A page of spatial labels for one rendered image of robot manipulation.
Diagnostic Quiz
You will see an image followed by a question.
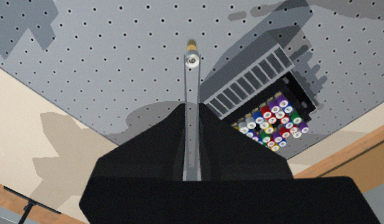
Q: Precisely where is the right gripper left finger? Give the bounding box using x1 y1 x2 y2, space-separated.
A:
88 103 186 181

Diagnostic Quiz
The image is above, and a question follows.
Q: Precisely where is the black vial rack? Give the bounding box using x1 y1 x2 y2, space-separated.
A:
222 77 311 125

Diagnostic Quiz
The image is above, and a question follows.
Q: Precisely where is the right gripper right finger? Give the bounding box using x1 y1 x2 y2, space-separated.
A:
198 103 294 181

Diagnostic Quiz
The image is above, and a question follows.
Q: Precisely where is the blue capped vial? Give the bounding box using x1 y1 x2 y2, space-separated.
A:
252 107 264 124

